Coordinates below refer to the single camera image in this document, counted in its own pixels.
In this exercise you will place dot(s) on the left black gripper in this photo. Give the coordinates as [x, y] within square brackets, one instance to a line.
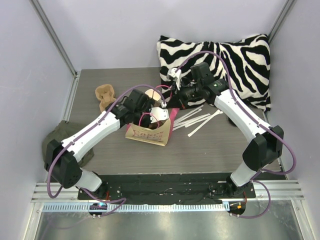
[146, 121]

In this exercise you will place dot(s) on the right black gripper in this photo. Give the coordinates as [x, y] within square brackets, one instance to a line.
[177, 93]

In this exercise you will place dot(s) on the pink paper gift bag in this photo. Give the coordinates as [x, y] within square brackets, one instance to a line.
[156, 135]

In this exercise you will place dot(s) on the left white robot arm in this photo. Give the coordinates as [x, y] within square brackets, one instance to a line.
[62, 158]

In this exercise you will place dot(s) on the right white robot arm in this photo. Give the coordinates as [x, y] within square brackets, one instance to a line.
[264, 141]

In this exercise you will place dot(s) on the stack of paper cups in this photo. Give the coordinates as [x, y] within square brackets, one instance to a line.
[154, 96]

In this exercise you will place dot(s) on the white wrapped straw long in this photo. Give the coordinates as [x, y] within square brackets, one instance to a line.
[200, 126]

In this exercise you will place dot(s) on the brown pulp cup carrier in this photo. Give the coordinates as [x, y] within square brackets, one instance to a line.
[106, 95]

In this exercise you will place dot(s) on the stack of black lids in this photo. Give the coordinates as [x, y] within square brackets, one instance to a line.
[231, 122]

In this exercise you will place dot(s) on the zebra print pillow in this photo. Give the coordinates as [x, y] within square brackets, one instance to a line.
[245, 63]

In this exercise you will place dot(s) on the olive green cloth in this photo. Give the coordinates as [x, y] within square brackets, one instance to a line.
[64, 130]

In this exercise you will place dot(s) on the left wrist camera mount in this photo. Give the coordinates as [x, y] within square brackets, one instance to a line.
[158, 115]

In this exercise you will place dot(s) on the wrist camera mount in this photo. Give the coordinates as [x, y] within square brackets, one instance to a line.
[175, 74]
[158, 115]

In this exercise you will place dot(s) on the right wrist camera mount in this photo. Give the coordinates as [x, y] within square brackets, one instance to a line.
[175, 74]

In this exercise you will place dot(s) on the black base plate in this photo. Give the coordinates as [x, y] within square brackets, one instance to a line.
[170, 189]

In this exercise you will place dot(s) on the white slotted cable duct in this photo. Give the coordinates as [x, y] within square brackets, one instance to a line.
[70, 207]

